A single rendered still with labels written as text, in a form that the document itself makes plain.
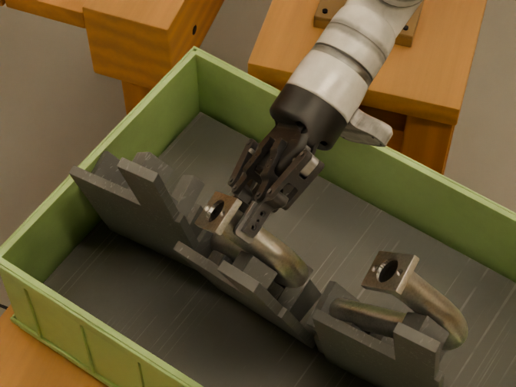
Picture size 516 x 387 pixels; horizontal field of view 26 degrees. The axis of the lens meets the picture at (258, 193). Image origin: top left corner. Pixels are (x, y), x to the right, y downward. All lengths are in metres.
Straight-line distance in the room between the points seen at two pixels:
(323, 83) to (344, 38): 0.05
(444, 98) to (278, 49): 0.26
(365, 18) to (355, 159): 0.38
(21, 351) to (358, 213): 0.48
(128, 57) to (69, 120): 1.00
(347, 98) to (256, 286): 0.21
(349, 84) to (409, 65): 0.57
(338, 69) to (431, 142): 0.61
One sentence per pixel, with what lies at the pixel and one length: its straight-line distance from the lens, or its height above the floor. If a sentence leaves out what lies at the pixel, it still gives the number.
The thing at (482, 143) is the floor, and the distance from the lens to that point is 2.70.
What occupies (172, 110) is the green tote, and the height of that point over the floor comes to 0.90.
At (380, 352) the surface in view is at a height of 1.04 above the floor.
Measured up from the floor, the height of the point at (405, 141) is 0.74.
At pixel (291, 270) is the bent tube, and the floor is 1.11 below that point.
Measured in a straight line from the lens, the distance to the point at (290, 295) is 1.26.
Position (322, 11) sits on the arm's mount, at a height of 0.88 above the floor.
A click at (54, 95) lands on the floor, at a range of 2.78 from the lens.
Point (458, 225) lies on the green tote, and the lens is 1.46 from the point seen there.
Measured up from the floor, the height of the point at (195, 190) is 1.02.
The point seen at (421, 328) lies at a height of 1.15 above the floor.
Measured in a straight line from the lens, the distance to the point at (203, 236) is 1.36.
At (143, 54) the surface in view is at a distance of 1.71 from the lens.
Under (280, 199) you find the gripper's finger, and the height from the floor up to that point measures 1.21.
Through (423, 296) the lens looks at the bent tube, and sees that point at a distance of 1.08.
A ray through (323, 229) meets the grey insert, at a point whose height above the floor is 0.85.
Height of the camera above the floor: 2.09
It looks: 55 degrees down
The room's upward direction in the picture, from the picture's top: straight up
